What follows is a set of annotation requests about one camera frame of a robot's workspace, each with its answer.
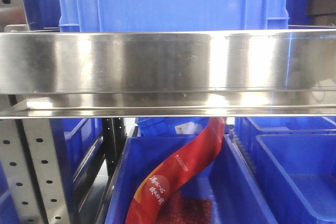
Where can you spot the stainless steel shelf rail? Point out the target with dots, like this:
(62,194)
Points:
(285,72)

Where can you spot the blue bin lower centre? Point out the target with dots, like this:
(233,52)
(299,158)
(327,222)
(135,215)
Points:
(224,192)

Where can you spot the blue bin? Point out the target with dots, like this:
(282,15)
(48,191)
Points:
(293,162)
(224,192)

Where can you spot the red printed banner bag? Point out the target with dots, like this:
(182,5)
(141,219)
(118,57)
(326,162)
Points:
(175,171)

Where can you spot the blue crate on upper shelf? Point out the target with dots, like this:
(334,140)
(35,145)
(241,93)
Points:
(172,15)

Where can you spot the blue bin lower right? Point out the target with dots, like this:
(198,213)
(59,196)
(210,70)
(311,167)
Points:
(293,162)

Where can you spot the perforated steel shelf post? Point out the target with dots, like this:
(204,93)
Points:
(37,169)

